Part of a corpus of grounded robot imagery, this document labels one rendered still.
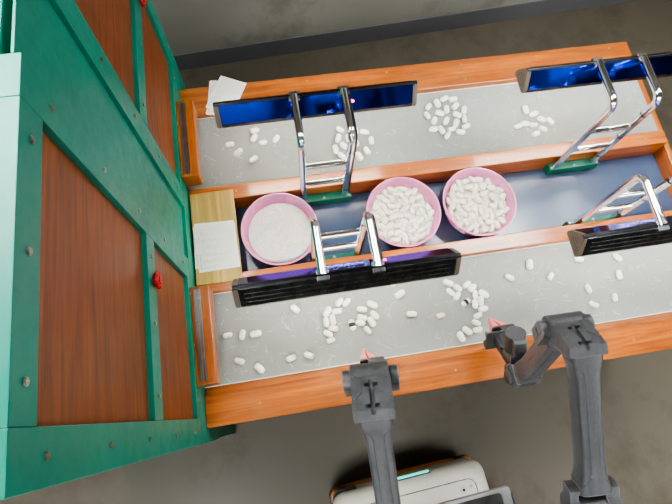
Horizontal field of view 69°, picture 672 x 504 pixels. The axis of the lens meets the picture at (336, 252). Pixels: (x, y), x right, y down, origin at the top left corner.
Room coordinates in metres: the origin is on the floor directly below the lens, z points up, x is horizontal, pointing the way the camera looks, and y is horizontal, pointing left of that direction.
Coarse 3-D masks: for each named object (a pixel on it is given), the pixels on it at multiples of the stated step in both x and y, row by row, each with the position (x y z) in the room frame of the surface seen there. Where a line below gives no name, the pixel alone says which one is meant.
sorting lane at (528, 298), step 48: (384, 288) 0.43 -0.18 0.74; (432, 288) 0.46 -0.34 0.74; (480, 288) 0.48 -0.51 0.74; (528, 288) 0.51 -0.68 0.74; (576, 288) 0.53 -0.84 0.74; (624, 288) 0.56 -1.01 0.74; (288, 336) 0.22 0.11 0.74; (336, 336) 0.25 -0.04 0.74; (384, 336) 0.27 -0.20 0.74; (432, 336) 0.29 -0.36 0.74; (480, 336) 0.32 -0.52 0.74
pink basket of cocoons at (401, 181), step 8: (384, 184) 0.81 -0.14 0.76; (392, 184) 0.82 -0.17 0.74; (400, 184) 0.83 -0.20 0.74; (408, 184) 0.83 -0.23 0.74; (416, 184) 0.83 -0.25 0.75; (424, 184) 0.83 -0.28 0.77; (376, 192) 0.78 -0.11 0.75; (424, 192) 0.81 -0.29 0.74; (432, 192) 0.80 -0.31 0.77; (368, 200) 0.73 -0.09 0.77; (432, 200) 0.78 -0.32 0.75; (368, 208) 0.71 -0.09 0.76; (432, 208) 0.76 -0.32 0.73; (440, 208) 0.74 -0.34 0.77; (440, 216) 0.71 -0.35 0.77; (432, 224) 0.70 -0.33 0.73; (432, 232) 0.65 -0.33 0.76; (384, 240) 0.59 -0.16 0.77; (424, 240) 0.61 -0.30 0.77
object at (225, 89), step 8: (224, 80) 1.14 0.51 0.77; (232, 80) 1.15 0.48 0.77; (216, 88) 1.10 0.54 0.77; (224, 88) 1.11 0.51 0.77; (232, 88) 1.11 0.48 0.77; (240, 88) 1.12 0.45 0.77; (208, 96) 1.06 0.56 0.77; (216, 96) 1.07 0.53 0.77; (224, 96) 1.07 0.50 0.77; (232, 96) 1.08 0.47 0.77; (240, 96) 1.08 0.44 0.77; (208, 104) 1.03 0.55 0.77; (208, 112) 0.99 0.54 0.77
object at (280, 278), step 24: (336, 264) 0.39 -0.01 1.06; (360, 264) 0.39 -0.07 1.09; (384, 264) 0.40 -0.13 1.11; (408, 264) 0.41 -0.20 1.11; (432, 264) 0.42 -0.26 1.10; (456, 264) 0.44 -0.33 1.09; (240, 288) 0.28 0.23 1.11; (264, 288) 0.29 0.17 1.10; (288, 288) 0.30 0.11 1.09; (312, 288) 0.31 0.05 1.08; (336, 288) 0.32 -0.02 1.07; (360, 288) 0.34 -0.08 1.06
